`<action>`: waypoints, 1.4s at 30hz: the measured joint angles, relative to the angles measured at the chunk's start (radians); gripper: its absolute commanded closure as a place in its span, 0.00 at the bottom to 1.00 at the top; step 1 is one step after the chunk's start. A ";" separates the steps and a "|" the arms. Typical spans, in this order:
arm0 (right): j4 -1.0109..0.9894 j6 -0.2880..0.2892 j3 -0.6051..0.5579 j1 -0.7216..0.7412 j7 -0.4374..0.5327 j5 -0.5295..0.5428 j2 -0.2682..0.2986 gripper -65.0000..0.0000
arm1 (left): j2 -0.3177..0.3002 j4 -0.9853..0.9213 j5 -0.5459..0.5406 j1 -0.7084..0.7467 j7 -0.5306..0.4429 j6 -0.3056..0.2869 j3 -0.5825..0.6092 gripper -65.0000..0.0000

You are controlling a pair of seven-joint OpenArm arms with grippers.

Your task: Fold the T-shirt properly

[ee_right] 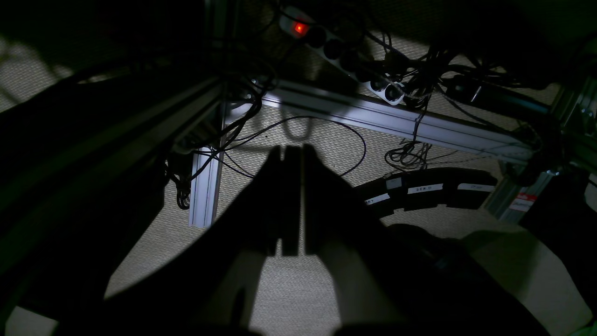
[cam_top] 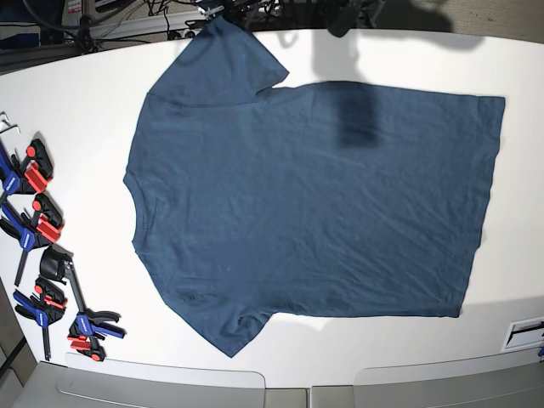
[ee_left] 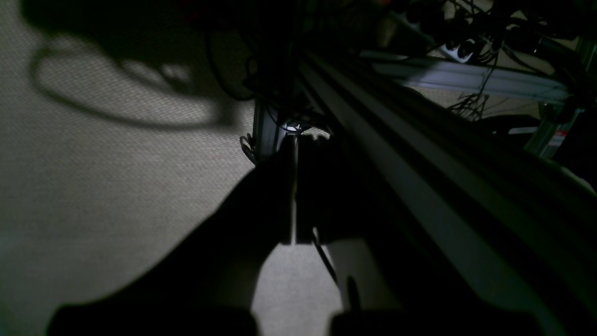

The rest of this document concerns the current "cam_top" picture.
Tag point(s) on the white label card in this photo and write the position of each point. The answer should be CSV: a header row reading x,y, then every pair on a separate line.
x,y
524,334

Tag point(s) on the top blue red bar clamp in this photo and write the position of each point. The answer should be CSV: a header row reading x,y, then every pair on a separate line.
x,y
29,176

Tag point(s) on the blue red bar clamp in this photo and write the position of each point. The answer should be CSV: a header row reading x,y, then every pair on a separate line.
x,y
29,176
43,229
46,306
89,327

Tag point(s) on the left grey chair back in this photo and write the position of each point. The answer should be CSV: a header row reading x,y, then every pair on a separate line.
x,y
114,383

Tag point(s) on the small metal hex key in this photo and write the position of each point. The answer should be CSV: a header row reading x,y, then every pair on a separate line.
x,y
7,125

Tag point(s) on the grey chair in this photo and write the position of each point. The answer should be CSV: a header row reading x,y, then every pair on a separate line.
x,y
114,383
500,380

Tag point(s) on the right grey chair back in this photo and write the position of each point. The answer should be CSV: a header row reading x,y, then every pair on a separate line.
x,y
500,380

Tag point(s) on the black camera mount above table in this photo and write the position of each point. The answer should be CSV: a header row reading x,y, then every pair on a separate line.
x,y
341,16

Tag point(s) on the dark blue T-shirt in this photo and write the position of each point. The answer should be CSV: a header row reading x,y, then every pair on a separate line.
x,y
331,199

